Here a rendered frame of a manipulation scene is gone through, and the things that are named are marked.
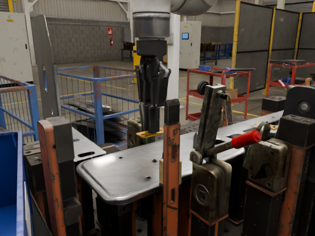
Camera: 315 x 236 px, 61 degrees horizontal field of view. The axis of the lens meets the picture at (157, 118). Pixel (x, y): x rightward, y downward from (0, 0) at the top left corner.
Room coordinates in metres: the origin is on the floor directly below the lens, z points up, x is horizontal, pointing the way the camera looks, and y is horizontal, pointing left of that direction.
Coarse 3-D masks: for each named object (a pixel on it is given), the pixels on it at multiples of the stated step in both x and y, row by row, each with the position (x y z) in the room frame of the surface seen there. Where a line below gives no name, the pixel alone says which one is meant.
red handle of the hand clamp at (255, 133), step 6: (252, 132) 0.43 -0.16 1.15; (258, 132) 0.43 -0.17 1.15; (234, 138) 0.46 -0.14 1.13; (240, 138) 0.44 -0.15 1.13; (246, 138) 0.43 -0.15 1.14; (252, 138) 0.42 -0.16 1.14; (258, 138) 0.42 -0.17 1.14; (222, 144) 0.48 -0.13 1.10; (228, 144) 0.46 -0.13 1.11; (234, 144) 0.45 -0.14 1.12; (240, 144) 0.44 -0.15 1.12; (246, 144) 0.43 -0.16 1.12; (210, 150) 0.50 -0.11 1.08; (216, 150) 0.49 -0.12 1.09; (222, 150) 0.48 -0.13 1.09; (204, 156) 0.51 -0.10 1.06
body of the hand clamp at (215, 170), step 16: (192, 176) 0.51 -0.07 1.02; (208, 176) 0.47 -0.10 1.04; (224, 176) 0.48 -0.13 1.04; (192, 192) 0.51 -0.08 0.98; (208, 192) 0.47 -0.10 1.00; (224, 192) 0.48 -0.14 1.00; (192, 208) 0.51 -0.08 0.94; (208, 208) 0.47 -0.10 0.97; (224, 208) 0.48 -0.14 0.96; (208, 224) 0.47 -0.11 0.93
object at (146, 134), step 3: (162, 129) 0.70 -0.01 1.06; (141, 132) 0.68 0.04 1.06; (144, 132) 0.68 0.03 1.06; (147, 132) 0.68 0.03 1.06; (159, 132) 0.68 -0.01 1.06; (162, 132) 0.68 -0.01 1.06; (138, 135) 0.66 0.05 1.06; (141, 135) 0.65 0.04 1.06; (144, 135) 0.65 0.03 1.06; (147, 135) 0.65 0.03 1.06; (150, 135) 0.65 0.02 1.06; (153, 135) 0.66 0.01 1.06
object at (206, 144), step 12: (204, 84) 0.53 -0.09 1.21; (216, 84) 0.52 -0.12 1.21; (204, 96) 0.51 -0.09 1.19; (216, 96) 0.49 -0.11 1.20; (204, 108) 0.50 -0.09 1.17; (216, 108) 0.50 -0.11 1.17; (204, 120) 0.50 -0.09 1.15; (216, 120) 0.51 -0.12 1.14; (204, 132) 0.50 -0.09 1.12; (216, 132) 0.52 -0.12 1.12; (204, 144) 0.50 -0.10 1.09
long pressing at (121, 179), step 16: (224, 128) 0.88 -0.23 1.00; (240, 128) 0.88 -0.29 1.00; (160, 144) 0.73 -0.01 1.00; (192, 144) 0.73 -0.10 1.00; (96, 160) 0.63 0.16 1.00; (112, 160) 0.63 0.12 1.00; (128, 160) 0.63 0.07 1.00; (144, 160) 0.63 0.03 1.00; (224, 160) 0.62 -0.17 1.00; (96, 176) 0.54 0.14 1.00; (112, 176) 0.54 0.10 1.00; (128, 176) 0.54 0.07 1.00; (144, 176) 0.54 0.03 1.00; (96, 192) 0.49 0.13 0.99; (112, 192) 0.48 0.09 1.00; (128, 192) 0.47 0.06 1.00; (144, 192) 0.48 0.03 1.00
